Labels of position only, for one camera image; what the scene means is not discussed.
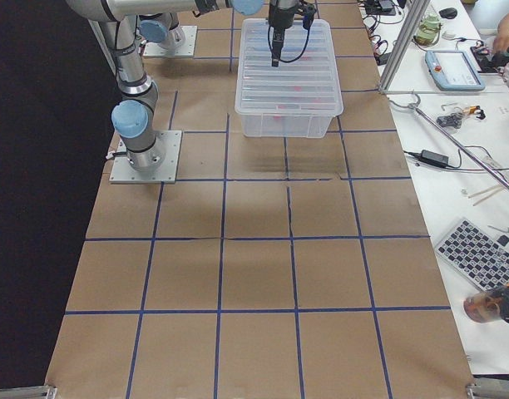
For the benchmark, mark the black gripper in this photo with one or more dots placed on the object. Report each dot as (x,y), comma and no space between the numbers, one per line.
(277,17)

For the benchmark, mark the clear plastic box lid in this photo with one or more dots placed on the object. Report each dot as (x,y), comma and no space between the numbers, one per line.
(288,66)

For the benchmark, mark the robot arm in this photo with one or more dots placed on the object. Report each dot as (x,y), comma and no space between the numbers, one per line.
(162,29)
(118,21)

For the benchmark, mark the clear plastic storage box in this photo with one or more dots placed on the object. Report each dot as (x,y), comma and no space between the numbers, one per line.
(288,79)

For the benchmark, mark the person's hand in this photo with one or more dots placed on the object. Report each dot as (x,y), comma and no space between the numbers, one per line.
(501,42)

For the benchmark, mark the green tape dispenser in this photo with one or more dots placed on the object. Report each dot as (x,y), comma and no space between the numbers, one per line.
(428,32)

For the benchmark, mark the long metal hook rod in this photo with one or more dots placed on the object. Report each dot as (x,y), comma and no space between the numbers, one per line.
(415,107)

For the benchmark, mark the black computer mouse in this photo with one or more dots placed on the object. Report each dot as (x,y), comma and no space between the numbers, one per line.
(448,13)

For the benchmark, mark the blue teach pendant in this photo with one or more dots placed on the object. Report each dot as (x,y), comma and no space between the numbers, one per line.
(452,71)

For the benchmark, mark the black game controller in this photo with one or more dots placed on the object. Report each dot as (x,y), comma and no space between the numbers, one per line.
(453,120)

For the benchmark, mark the black power adapter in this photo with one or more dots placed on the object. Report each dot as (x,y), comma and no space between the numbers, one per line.
(434,159)

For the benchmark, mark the checkered calibration board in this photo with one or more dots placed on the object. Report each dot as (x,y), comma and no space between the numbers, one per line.
(475,255)

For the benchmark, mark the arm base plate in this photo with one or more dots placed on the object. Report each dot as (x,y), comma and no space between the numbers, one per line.
(157,165)
(152,50)

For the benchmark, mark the aluminium frame post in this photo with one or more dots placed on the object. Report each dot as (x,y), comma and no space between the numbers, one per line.
(405,36)

